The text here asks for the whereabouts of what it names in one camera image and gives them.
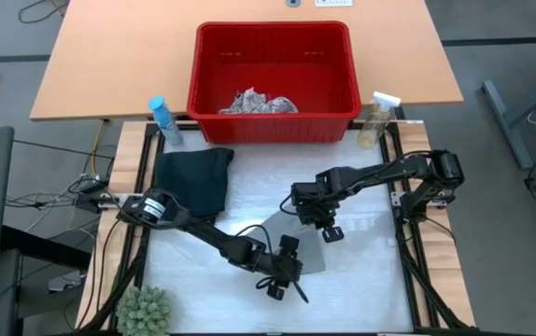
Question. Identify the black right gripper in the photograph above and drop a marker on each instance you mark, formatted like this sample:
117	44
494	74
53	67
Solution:
324	210

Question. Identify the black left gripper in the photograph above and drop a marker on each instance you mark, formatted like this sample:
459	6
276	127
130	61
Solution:
277	268

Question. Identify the blue denim jeans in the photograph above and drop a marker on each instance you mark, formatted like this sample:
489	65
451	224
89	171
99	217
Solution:
193	182

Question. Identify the white grey patterned garment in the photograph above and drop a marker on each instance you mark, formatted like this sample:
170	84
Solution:
258	103

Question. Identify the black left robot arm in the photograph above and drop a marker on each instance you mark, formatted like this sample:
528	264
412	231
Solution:
212	235

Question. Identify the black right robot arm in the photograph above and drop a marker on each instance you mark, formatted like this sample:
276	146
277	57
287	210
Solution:
380	172

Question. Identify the red plastic laundry bin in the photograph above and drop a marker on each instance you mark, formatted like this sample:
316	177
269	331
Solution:
272	60

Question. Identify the wooden table base board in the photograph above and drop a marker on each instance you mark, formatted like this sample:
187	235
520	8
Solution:
436	252

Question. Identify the clear spray bottle white trigger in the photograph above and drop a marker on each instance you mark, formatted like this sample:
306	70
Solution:
373	128

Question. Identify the green succulent plant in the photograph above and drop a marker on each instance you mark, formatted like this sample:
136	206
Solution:
144	310

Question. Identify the blue air freshener spray bottle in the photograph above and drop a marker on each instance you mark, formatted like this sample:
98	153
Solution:
165	116

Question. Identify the grey metal desk leg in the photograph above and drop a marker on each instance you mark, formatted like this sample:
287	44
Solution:
506	121

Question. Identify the white desk power outlet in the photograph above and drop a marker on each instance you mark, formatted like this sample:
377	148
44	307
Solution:
333	3

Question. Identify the orange wooden desk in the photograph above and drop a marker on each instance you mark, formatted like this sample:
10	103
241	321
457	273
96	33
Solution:
109	56

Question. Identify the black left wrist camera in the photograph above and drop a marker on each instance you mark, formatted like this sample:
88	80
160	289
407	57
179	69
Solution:
289	245

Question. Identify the black aluminium table frame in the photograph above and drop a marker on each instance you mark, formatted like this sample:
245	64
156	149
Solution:
408	280

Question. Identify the black desk frame beam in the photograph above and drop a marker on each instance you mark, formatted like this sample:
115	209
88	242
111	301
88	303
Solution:
39	245

